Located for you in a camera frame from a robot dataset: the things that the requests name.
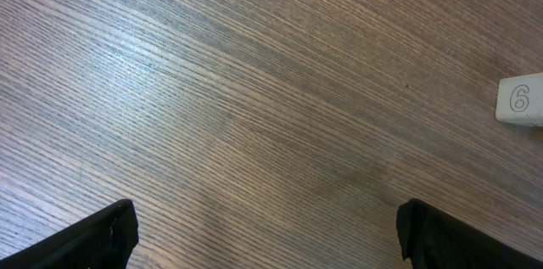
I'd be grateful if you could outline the white number six block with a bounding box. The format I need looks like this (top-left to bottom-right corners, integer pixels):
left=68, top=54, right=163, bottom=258
left=495, top=73, right=543, bottom=126

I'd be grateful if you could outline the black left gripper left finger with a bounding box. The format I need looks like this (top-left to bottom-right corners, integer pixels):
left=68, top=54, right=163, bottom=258
left=1, top=199, right=139, bottom=269

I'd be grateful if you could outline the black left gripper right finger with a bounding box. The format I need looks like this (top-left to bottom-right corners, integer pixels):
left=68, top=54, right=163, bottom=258
left=396, top=199, right=542, bottom=269

